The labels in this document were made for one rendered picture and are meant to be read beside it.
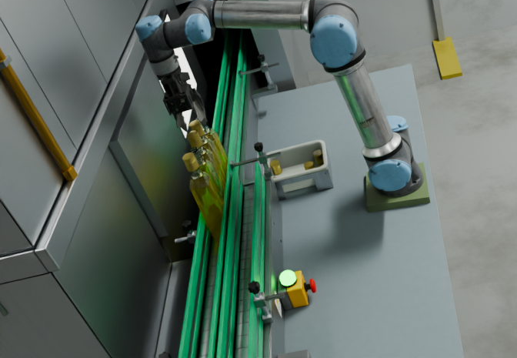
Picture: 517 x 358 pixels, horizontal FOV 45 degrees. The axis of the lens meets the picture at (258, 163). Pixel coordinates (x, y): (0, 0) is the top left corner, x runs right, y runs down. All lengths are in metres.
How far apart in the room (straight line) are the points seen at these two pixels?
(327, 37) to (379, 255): 0.65
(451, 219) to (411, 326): 1.41
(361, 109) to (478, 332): 1.19
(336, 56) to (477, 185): 1.71
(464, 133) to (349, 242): 1.75
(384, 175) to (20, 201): 0.98
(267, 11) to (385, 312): 0.86
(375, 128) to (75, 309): 0.89
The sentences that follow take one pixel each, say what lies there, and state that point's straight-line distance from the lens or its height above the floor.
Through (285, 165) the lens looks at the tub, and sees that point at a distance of 2.23.
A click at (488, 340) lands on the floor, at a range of 2.54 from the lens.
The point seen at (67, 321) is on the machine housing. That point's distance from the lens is 1.38.
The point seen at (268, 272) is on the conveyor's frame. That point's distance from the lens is 1.70.
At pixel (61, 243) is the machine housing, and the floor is 1.36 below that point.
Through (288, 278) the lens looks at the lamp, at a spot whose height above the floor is 0.85.
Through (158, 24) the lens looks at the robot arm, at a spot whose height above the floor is 1.50.
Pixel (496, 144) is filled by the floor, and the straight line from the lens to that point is 3.41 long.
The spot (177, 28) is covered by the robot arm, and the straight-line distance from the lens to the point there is 1.68.
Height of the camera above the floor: 2.03
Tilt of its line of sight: 33 degrees down
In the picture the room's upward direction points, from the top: 21 degrees counter-clockwise
